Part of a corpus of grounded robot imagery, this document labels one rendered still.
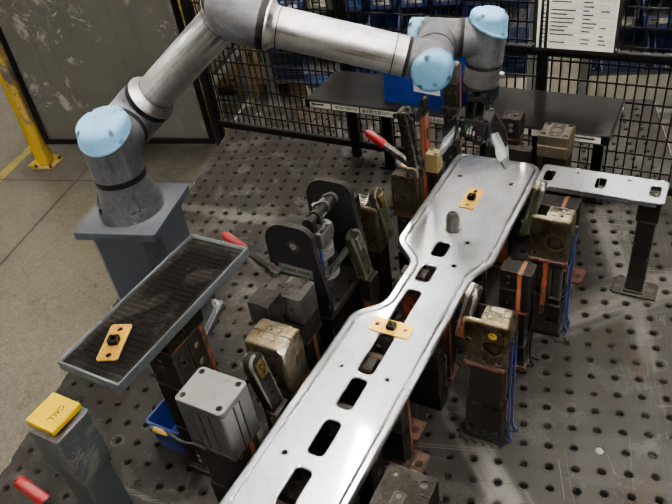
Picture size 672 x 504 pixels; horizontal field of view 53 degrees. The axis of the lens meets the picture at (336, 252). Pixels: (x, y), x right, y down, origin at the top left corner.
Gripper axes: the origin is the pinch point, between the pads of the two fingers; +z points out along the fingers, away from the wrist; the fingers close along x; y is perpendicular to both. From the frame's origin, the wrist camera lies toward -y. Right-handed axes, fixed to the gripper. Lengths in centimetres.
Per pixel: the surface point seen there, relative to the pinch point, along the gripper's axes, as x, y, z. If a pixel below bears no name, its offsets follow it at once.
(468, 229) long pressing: 2.7, 11.3, 10.7
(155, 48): -196, -145, 59
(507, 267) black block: 13.4, 21.2, 10.6
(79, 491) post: -42, 94, 17
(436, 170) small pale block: -10.2, -8.0, 9.5
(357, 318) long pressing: -11.4, 44.8, 12.4
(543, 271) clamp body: 20.5, 9.0, 19.6
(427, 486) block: 12, 78, 8
